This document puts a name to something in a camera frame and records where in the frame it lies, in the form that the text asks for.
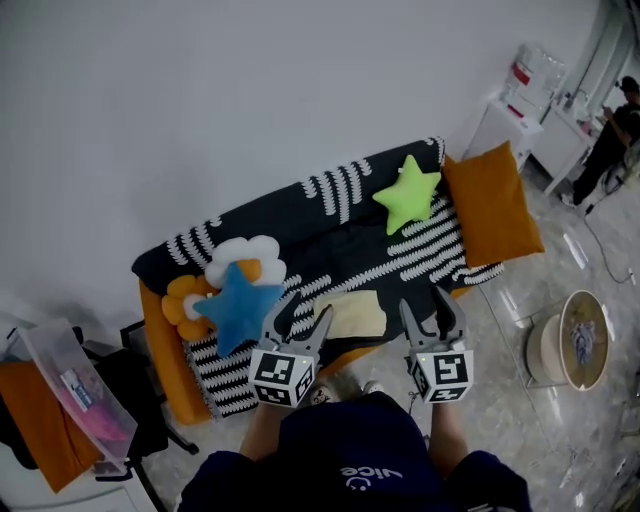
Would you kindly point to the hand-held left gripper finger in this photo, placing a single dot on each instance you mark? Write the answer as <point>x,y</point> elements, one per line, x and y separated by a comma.
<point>277,320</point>
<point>320,332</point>

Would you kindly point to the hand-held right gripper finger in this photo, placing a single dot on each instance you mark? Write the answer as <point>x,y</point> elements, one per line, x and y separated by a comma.
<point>412,325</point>
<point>452,315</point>

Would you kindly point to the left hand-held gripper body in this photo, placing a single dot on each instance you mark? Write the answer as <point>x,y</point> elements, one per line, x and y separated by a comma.
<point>277,375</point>

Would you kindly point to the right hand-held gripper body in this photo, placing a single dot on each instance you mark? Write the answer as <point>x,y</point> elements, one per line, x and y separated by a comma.
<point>442,375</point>

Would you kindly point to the cream cloth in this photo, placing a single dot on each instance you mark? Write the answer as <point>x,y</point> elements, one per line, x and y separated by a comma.
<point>355,312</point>

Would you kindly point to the person's left forearm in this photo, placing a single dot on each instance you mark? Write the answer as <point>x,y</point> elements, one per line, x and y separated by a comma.
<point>260,435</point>

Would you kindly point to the person's right forearm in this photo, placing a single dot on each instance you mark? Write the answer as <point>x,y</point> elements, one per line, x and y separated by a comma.
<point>447,440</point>

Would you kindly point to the blue star pillow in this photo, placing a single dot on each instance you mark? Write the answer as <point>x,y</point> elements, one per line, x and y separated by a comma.
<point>237,310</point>

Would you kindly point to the person's left white shoe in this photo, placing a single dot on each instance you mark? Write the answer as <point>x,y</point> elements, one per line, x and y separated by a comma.
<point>325,394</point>

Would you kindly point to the person's white shoe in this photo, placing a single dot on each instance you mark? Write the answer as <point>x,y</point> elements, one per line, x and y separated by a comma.
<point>372,387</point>
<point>325,394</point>

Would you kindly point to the white flower pillow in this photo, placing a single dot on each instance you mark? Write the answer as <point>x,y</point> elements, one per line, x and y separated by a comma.
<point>265,252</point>

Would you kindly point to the person's right white shoe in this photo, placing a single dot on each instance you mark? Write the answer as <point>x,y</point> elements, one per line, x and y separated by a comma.
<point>372,387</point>

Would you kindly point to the orange flower pillow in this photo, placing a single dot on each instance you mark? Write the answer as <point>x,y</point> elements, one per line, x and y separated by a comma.
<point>177,305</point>

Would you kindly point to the person's navy shirt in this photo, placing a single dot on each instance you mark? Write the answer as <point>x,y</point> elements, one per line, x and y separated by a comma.
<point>360,450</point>

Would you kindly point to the large orange cushion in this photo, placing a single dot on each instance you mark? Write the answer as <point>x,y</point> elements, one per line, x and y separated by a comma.
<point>492,205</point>

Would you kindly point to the orange sofa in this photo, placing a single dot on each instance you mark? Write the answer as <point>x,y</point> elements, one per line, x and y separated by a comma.
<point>160,350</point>

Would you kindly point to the round cream coffee table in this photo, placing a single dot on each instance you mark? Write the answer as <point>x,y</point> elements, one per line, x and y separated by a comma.
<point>570,345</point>

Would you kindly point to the green star pillow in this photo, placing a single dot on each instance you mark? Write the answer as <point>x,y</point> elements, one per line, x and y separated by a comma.
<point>407,195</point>

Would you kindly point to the black office chair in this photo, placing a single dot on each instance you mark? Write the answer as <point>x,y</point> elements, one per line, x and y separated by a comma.
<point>145,400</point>

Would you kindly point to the grey blue cloth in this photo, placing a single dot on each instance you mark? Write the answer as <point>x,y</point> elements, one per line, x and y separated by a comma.
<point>585,342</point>

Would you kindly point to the clear plastic storage box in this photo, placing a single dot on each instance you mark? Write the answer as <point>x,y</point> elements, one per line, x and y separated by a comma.
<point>75,390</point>

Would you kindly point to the flat orange cushion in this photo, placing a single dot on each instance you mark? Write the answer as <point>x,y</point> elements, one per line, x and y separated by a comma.
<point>40,425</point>

